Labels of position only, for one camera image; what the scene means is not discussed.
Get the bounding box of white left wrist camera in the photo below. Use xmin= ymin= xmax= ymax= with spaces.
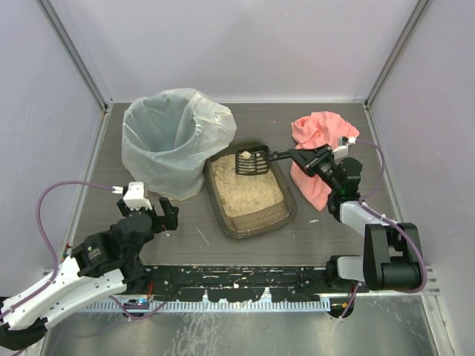
xmin=122 ymin=182 xmax=153 ymax=211

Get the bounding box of translucent plastic trash bag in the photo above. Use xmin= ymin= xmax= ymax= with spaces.
xmin=122 ymin=88 xmax=237 ymax=201

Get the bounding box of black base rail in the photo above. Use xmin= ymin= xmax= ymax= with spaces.
xmin=107 ymin=263 xmax=370 ymax=303

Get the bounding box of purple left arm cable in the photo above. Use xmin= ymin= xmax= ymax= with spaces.
xmin=0 ymin=180 xmax=179 ymax=327

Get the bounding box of beige cat litter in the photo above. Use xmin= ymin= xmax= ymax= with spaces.
xmin=212 ymin=155 xmax=284 ymax=217

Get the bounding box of grey slotted cable duct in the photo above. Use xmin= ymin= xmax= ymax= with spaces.
xmin=81 ymin=296 xmax=331 ymax=314

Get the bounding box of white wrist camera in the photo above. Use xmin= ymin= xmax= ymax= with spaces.
xmin=122 ymin=182 xmax=153 ymax=211
xmin=332 ymin=136 xmax=357 ymax=159

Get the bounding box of black slotted litter scoop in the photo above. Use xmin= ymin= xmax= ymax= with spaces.
xmin=235 ymin=145 xmax=291 ymax=177

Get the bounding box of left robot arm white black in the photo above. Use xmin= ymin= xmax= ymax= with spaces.
xmin=1 ymin=198 xmax=179 ymax=352

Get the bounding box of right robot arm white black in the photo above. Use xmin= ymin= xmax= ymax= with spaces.
xmin=289 ymin=145 xmax=428 ymax=293

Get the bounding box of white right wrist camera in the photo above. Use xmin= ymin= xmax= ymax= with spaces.
xmin=332 ymin=136 xmax=357 ymax=159

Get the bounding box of pink cloth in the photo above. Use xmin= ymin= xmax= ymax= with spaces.
xmin=290 ymin=111 xmax=360 ymax=211

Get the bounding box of dark translucent litter box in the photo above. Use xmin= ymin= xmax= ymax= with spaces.
xmin=203 ymin=138 xmax=297 ymax=239

